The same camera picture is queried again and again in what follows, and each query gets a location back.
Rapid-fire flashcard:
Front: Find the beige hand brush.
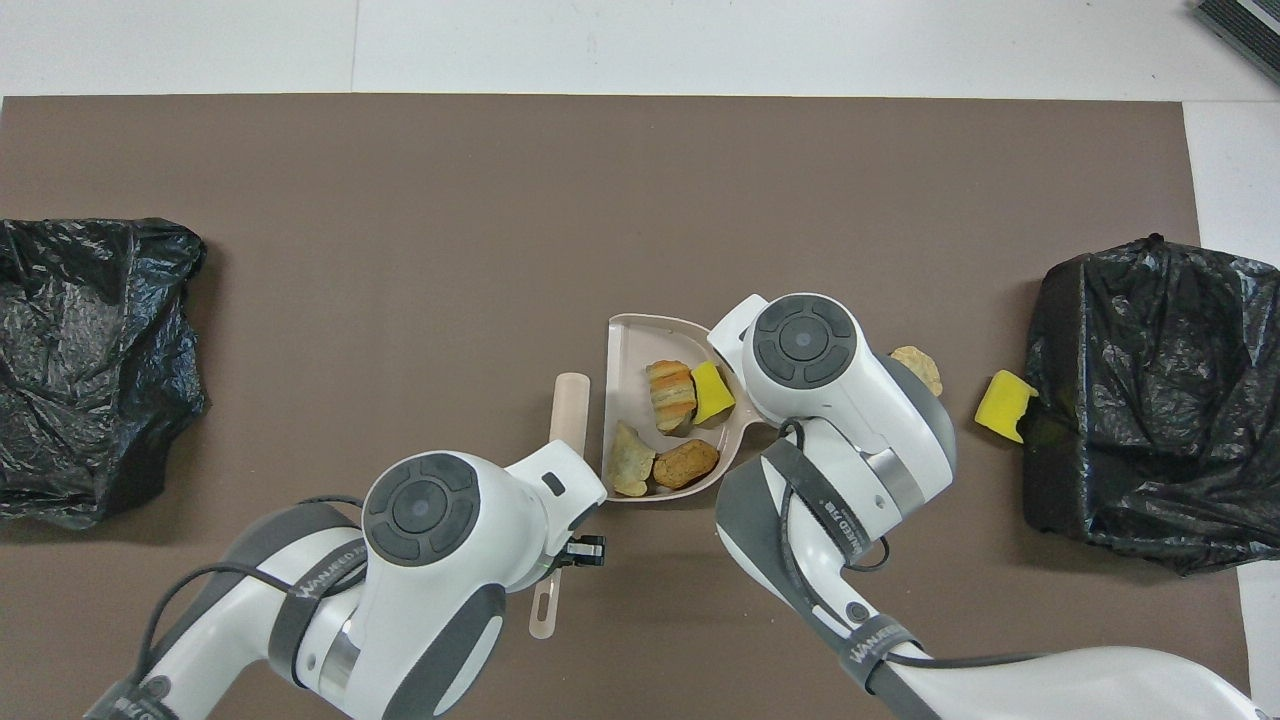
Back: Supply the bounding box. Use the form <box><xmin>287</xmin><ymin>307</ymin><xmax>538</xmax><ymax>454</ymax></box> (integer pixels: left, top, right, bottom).
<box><xmin>528</xmin><ymin>372</ymin><xmax>593</xmax><ymax>641</ymax></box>

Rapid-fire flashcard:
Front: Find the brown table mat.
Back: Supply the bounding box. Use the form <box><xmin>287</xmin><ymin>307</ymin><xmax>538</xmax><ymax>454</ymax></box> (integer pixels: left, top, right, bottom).
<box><xmin>0</xmin><ymin>95</ymin><xmax>1251</xmax><ymax>720</ymax></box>

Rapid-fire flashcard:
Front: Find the striped croissant piece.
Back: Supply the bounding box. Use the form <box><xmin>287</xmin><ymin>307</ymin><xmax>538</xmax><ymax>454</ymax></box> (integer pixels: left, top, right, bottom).
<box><xmin>645</xmin><ymin>360</ymin><xmax>698</xmax><ymax>433</ymax></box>

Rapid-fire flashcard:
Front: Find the brown bread roll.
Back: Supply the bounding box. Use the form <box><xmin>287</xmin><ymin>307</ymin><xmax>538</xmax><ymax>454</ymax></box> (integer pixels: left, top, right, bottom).
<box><xmin>652</xmin><ymin>439</ymin><xmax>721</xmax><ymax>491</ymax></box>

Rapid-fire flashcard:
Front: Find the pale lumpy bread piece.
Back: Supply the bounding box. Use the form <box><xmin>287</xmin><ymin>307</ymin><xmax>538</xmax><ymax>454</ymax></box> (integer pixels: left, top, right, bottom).
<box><xmin>890</xmin><ymin>345</ymin><xmax>944</xmax><ymax>398</ymax></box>

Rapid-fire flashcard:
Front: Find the black bag-lined trash bin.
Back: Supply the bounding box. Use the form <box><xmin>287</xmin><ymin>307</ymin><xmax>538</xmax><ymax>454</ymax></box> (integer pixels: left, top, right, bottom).
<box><xmin>0</xmin><ymin>218</ymin><xmax>209</xmax><ymax>531</ymax></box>
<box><xmin>1022</xmin><ymin>234</ymin><xmax>1280</xmax><ymax>576</ymax></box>

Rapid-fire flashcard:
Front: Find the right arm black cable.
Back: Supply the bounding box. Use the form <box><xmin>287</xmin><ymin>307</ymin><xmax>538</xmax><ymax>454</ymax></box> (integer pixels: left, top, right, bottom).
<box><xmin>775</xmin><ymin>420</ymin><xmax>1051</xmax><ymax>668</ymax></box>

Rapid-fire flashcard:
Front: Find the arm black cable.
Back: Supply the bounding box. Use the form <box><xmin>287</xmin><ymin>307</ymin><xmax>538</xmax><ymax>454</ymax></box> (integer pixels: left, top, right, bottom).
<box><xmin>140</xmin><ymin>495</ymin><xmax>366</xmax><ymax>691</ymax></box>
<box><xmin>775</xmin><ymin>420</ymin><xmax>1051</xmax><ymax>668</ymax></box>

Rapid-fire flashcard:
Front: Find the beige plastic dustpan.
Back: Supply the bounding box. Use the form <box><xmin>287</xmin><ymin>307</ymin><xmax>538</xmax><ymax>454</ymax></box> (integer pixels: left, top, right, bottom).
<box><xmin>603</xmin><ymin>313</ymin><xmax>779</xmax><ymax>504</ymax></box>

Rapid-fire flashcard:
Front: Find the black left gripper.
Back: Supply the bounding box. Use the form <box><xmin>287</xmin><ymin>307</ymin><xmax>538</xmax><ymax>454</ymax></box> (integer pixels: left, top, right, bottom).
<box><xmin>548</xmin><ymin>535</ymin><xmax>608</xmax><ymax>573</ymax></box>

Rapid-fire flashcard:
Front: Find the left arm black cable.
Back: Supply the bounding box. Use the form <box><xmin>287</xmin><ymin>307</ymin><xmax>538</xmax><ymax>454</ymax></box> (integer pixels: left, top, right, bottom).
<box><xmin>140</xmin><ymin>495</ymin><xmax>366</xmax><ymax>691</ymax></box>

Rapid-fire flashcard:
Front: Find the yellow sponge piece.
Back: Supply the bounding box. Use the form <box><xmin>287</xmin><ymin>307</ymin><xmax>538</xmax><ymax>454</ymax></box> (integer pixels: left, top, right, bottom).
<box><xmin>692</xmin><ymin>361</ymin><xmax>737</xmax><ymax>425</ymax></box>
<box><xmin>975</xmin><ymin>370</ymin><xmax>1039</xmax><ymax>444</ymax></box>

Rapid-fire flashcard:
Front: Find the dark ribbed grille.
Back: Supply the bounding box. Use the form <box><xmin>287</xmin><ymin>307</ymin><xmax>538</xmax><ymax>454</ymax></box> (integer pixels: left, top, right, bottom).
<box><xmin>1195</xmin><ymin>0</ymin><xmax>1280</xmax><ymax>86</ymax></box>

